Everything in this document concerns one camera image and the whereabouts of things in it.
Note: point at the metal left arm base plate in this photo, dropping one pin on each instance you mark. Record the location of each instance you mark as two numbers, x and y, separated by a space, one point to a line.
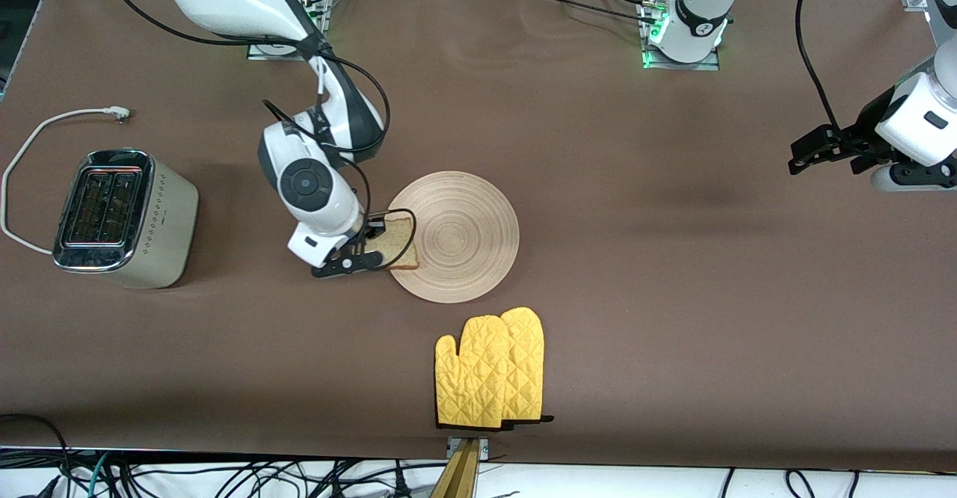
680 66

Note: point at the cream and chrome toaster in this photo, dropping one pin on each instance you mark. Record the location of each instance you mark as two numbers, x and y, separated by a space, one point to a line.
164 221

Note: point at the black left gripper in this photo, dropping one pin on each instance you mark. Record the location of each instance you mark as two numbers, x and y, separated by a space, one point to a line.
865 133

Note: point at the wooden post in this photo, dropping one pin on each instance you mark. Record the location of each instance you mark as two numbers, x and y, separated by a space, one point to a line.
460 475

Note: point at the yellow quilted oven mitt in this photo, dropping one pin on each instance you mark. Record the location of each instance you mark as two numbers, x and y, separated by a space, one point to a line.
471 378
527 363

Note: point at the round wooden plate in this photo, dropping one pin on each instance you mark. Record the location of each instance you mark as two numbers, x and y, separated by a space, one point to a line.
463 236

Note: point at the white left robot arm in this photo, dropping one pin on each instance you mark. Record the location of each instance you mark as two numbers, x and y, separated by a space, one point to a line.
699 12

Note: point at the small metal bracket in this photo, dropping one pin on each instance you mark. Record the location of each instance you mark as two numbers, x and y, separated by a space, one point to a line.
482 449

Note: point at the brown table cover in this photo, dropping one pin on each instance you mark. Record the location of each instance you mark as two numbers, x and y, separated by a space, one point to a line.
635 259

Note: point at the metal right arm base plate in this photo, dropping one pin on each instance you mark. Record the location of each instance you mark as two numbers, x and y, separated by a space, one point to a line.
262 51

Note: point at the bread slice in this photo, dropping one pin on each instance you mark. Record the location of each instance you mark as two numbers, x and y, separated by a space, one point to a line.
400 242

